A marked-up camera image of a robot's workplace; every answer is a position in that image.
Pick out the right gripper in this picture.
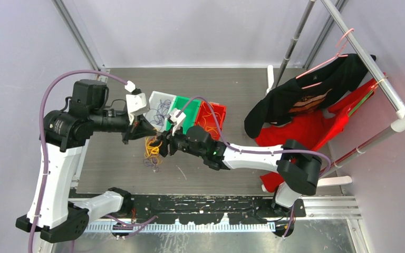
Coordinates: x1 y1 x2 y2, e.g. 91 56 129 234
150 123 206 159

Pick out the coloured cable bundle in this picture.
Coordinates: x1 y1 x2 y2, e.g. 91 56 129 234
142 135 163 173

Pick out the purple thin cable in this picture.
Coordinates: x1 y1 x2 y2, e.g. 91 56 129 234
152 98 172 127

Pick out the yellow thin cable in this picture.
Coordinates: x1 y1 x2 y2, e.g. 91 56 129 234
199 103 224 137

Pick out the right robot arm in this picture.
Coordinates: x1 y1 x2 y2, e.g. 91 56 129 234
152 125 322 217

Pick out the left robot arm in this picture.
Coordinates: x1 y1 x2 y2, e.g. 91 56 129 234
16 80 156 244

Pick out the white plastic bin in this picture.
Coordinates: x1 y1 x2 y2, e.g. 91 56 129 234
144 91 176 132

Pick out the green plastic bin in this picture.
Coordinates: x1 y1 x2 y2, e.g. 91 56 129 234
165 96 201 134

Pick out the red plastic bin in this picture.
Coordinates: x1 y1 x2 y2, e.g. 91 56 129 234
195 101 227 140

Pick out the red t-shirt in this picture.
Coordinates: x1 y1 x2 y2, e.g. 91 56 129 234
255 76 387 193

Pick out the black t-shirt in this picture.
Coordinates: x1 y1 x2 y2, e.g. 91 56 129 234
244 53 368 139

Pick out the pink clothes hanger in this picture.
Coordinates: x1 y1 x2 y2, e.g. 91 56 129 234
295 28 354 80

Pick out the green clothes hanger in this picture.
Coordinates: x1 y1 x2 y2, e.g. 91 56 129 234
348 89 375 117

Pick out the metal clothes rack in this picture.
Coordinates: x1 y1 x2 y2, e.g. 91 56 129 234
261 0 405 193

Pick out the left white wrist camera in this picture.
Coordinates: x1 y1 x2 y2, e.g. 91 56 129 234
124 81 150 125

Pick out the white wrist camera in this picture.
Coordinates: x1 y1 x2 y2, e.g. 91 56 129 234
124 81 150 125
168 108 186 135

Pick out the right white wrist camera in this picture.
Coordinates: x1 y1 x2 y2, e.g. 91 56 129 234
168 108 186 135

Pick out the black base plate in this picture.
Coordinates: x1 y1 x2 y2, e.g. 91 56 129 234
99 194 307 226

